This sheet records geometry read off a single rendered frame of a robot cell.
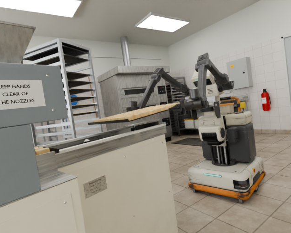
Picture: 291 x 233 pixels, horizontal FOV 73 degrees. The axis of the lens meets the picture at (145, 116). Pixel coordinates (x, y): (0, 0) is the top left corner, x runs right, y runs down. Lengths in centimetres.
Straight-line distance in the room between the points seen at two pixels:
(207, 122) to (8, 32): 180
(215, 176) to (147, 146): 118
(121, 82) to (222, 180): 332
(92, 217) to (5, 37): 73
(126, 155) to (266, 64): 466
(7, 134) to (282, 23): 520
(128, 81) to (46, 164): 415
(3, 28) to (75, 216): 58
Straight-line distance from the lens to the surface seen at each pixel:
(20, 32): 75
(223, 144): 227
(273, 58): 529
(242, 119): 225
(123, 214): 107
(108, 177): 96
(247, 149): 231
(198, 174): 224
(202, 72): 150
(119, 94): 462
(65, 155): 86
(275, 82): 526
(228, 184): 213
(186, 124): 592
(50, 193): 64
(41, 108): 61
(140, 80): 500
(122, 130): 138
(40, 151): 80
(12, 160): 59
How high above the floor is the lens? 102
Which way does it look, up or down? 3 degrees down
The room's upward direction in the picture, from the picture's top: 8 degrees counter-clockwise
